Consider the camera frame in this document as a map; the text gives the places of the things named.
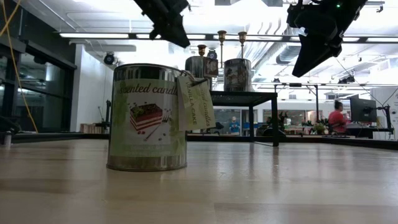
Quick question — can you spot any stack of brown boxes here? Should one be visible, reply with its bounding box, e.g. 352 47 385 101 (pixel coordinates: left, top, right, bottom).
80 123 104 134

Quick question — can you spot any dark leafy plant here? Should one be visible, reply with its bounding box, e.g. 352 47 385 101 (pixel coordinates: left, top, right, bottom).
267 111 289 136

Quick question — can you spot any black computer monitor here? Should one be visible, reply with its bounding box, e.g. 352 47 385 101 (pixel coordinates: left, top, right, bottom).
349 95 378 124

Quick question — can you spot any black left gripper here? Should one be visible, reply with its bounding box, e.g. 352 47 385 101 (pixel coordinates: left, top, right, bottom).
133 0 192 49

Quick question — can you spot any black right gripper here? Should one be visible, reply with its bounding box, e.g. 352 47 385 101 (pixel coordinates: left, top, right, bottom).
286 0 346 78

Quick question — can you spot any yellow cable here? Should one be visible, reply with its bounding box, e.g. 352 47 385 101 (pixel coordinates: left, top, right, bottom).
0 0 40 134

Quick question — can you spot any black upright stand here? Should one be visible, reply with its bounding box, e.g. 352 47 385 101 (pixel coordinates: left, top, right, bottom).
95 99 113 133

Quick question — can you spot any person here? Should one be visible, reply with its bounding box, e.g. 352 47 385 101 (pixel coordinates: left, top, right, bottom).
327 100 353 135

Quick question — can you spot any dark office desk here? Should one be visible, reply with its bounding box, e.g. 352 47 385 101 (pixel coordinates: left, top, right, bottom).
322 123 395 140

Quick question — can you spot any black aluminium table frame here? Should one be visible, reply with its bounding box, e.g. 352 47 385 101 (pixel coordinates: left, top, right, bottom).
0 132 398 151

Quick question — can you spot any small potted plant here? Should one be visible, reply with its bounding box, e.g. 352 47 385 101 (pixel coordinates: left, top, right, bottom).
312 123 327 135

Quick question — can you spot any black perforated metal shelf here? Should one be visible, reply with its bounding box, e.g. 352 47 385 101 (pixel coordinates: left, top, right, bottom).
210 90 280 147

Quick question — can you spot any black rig frame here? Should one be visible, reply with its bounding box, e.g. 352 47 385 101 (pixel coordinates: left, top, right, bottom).
251 82 320 125

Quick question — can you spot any silver glass candle holder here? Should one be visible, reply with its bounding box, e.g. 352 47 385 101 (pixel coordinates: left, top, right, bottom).
185 55 220 91

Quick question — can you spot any tall gold candlestick holder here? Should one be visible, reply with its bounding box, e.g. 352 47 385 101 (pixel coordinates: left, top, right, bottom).
238 30 248 60
216 29 228 69

